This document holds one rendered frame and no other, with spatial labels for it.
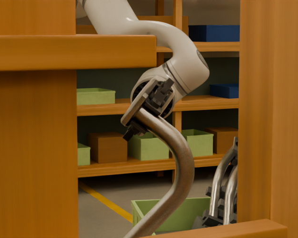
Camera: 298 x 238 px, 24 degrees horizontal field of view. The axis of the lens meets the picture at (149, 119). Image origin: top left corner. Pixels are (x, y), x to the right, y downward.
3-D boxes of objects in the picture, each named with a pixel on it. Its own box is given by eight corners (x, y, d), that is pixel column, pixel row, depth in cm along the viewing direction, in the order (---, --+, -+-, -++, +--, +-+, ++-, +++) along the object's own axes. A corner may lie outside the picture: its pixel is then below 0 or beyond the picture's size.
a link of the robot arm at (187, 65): (153, -23, 150) (220, 81, 136) (94, 19, 153) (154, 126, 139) (136, -44, 142) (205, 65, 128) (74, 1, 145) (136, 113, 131)
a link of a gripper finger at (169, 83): (154, 93, 123) (141, 112, 119) (175, 68, 117) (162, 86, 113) (159, 97, 123) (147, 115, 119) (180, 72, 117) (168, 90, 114)
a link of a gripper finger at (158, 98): (145, 97, 116) (142, 104, 109) (157, 83, 115) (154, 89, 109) (161, 109, 116) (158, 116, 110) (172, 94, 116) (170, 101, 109)
